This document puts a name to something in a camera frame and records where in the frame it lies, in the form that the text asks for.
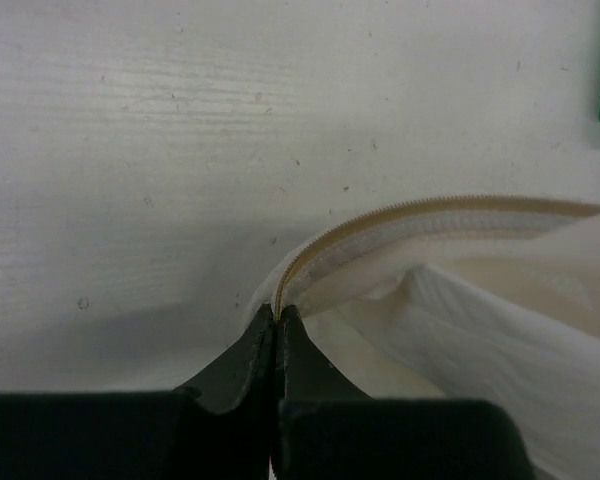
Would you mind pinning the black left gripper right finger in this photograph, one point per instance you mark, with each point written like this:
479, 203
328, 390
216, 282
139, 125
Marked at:
328, 428

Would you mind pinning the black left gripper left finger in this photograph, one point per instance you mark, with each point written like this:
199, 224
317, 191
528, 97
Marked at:
215, 425

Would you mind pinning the white mesh laundry bag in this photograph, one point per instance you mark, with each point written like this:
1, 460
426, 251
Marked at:
481, 296

